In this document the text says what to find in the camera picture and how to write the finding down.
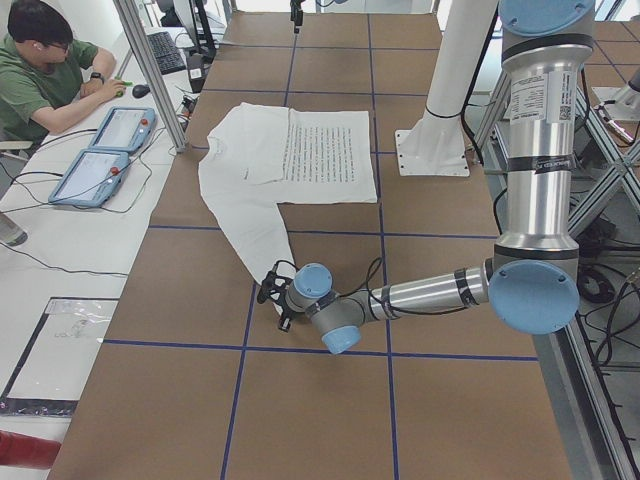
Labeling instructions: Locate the black computer keyboard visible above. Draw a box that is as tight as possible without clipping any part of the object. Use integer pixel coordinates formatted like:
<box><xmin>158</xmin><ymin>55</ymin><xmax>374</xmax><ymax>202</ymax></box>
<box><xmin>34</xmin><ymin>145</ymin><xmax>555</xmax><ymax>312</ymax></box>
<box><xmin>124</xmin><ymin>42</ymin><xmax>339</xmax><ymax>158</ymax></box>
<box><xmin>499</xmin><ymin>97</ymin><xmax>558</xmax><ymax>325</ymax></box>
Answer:
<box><xmin>147</xmin><ymin>31</ymin><xmax>186</xmax><ymax>75</ymax></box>

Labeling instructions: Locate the red cylinder object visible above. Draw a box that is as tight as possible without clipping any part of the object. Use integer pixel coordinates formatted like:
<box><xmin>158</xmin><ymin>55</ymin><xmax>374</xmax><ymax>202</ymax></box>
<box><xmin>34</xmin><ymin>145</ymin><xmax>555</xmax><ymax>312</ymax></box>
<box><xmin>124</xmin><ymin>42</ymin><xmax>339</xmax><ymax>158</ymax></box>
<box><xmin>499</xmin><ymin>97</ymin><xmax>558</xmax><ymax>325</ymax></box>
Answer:
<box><xmin>0</xmin><ymin>430</ymin><xmax>61</xmax><ymax>469</ymax></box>

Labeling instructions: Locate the lower blue teach pendant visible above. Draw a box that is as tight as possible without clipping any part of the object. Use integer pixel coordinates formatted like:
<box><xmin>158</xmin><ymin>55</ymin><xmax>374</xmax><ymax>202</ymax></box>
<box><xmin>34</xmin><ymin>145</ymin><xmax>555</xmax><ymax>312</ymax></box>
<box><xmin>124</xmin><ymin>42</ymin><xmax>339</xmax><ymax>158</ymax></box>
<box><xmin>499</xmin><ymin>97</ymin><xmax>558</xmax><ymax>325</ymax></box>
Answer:
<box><xmin>48</xmin><ymin>149</ymin><xmax>130</xmax><ymax>208</ymax></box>

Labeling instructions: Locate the aluminium side frame rail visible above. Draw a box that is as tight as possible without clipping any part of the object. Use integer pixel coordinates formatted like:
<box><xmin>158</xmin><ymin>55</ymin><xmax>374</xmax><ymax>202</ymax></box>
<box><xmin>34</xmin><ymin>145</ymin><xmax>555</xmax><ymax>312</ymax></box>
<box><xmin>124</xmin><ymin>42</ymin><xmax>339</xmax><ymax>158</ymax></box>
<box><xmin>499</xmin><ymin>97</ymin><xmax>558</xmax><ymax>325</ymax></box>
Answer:
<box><xmin>479</xmin><ymin>64</ymin><xmax>640</xmax><ymax>480</ymax></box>

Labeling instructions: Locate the upper blue teach pendant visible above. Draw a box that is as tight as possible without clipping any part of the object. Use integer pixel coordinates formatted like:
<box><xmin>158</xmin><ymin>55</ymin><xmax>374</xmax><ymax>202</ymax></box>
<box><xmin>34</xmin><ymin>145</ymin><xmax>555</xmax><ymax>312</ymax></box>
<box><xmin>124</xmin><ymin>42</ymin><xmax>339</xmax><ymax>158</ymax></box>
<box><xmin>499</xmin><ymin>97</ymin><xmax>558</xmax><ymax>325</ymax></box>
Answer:
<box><xmin>89</xmin><ymin>107</ymin><xmax>156</xmax><ymax>154</ymax></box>

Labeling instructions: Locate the green plastic tool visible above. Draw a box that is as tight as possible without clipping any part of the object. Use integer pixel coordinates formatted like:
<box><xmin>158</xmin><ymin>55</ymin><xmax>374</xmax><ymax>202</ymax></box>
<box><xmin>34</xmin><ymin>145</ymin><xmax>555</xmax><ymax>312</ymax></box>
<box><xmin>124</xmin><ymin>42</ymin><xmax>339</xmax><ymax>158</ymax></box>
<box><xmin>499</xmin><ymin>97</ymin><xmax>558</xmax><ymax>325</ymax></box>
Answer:
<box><xmin>115</xmin><ymin>77</ymin><xmax>134</xmax><ymax>98</ymax></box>

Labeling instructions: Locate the seated person green shirt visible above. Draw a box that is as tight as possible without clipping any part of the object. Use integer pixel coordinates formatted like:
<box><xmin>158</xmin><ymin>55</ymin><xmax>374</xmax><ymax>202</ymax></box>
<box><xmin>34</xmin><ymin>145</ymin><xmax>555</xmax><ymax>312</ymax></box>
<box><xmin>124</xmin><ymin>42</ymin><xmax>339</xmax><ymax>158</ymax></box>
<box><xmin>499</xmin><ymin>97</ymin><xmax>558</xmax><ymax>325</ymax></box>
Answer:
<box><xmin>1</xmin><ymin>1</ymin><xmax>124</xmax><ymax>146</ymax></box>

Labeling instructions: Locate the clear plastic sheet sleeve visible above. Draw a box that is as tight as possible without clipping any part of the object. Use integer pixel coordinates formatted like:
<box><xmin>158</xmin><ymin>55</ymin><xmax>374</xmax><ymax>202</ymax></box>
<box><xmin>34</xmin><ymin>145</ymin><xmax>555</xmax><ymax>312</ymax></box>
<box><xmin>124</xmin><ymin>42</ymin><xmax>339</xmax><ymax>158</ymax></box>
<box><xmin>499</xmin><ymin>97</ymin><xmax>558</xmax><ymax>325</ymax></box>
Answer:
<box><xmin>1</xmin><ymin>297</ymin><xmax>118</xmax><ymax>418</ymax></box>

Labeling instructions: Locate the white long-sleeve printed shirt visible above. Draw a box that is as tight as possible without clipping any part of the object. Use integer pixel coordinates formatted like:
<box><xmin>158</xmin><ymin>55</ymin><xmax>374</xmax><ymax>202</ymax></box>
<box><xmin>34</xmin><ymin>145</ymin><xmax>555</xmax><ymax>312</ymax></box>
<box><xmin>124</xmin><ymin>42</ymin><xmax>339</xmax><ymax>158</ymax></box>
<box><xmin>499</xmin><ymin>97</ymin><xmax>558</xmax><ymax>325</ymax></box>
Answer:
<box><xmin>198</xmin><ymin>103</ymin><xmax>377</xmax><ymax>282</ymax></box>

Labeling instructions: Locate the black computer mouse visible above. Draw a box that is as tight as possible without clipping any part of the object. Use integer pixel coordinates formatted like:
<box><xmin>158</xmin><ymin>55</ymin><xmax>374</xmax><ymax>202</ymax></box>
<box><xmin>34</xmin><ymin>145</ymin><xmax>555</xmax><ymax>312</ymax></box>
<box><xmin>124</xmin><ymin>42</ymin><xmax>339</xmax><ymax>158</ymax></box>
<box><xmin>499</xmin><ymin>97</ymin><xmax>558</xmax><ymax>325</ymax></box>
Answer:
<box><xmin>131</xmin><ymin>84</ymin><xmax>150</xmax><ymax>99</ymax></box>

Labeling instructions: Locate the blue teach pendant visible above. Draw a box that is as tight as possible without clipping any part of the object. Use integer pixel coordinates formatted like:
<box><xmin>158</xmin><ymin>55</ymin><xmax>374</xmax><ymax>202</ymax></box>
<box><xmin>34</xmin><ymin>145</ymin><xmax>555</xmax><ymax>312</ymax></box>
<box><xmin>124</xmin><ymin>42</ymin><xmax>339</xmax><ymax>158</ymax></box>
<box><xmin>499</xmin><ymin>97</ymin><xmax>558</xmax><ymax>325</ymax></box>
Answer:
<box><xmin>48</xmin><ymin>149</ymin><xmax>130</xmax><ymax>208</ymax></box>
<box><xmin>89</xmin><ymin>107</ymin><xmax>156</xmax><ymax>154</ymax></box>

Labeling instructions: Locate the aluminium frame post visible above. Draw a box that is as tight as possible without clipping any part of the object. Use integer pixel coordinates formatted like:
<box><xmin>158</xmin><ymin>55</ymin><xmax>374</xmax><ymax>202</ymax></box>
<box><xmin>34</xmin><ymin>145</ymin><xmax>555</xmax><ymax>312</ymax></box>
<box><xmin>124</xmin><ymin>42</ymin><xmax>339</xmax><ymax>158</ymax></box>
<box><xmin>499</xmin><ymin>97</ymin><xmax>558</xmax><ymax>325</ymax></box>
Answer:
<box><xmin>113</xmin><ymin>0</ymin><xmax>187</xmax><ymax>153</ymax></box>

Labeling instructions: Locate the white camera mast pedestal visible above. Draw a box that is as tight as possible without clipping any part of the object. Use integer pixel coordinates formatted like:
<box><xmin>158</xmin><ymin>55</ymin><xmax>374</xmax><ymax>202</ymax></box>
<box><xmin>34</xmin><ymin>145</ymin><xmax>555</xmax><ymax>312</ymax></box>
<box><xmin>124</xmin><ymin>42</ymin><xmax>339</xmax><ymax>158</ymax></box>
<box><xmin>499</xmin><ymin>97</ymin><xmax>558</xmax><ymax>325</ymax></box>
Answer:
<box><xmin>395</xmin><ymin>0</ymin><xmax>498</xmax><ymax>177</ymax></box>

